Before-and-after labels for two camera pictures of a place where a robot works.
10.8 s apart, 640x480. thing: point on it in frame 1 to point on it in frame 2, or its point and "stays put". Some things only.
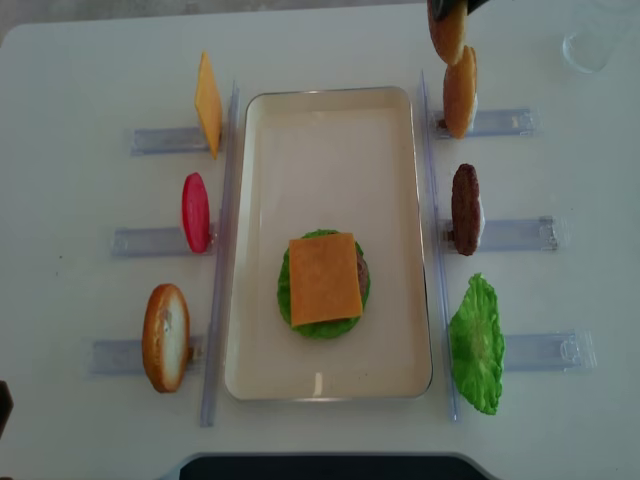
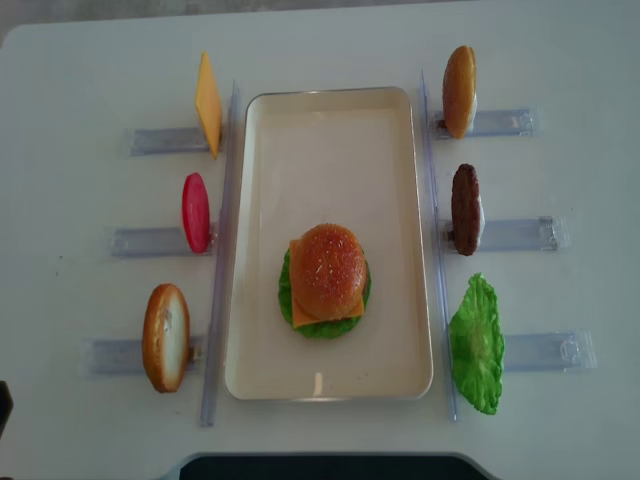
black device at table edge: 331,467 stays put
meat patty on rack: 466,208 stays put
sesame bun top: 448,34 to 330,272
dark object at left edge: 6,404 stays put
